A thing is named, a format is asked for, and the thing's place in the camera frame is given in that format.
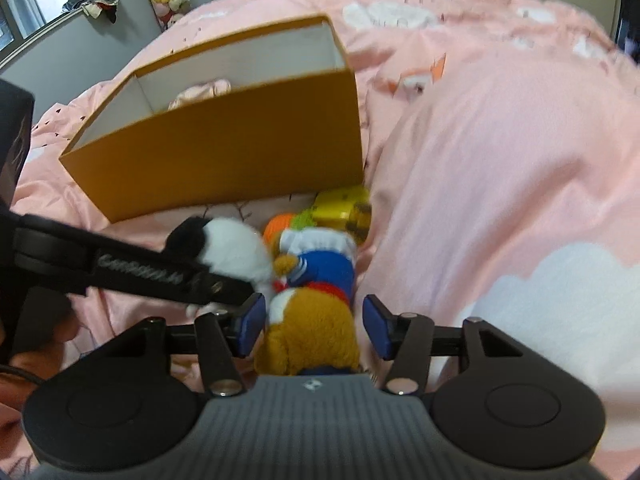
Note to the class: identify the yellow plastic toy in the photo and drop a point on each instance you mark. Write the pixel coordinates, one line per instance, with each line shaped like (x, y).
(345, 210)

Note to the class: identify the black and white plush toy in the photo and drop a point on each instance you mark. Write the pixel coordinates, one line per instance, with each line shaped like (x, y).
(230, 252)

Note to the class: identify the pink printed blanket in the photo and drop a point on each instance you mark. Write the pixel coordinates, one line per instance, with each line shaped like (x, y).
(500, 160)

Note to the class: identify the orange cardboard box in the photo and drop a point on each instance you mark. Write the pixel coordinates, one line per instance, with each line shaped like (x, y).
(225, 150)

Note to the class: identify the brown plush bear blue outfit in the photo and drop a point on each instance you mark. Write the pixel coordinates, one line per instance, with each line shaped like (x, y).
(312, 320)

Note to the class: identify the person's left hand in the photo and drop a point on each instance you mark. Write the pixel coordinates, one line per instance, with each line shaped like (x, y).
(42, 355)

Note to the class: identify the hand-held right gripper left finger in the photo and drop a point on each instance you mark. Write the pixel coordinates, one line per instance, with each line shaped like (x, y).
(252, 325)

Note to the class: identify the orange and green knitted toy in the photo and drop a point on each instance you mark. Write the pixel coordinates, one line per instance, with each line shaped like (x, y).
(280, 225)

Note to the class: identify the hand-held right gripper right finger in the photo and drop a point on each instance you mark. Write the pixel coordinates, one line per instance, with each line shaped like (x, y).
(375, 331)

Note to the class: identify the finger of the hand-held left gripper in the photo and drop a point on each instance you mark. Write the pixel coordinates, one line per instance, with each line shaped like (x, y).
(125, 267)

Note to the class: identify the window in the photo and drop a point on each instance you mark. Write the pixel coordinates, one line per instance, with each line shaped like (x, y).
(30, 0)

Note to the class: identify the pink plush toy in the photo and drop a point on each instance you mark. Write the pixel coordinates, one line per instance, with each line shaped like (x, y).
(200, 94)

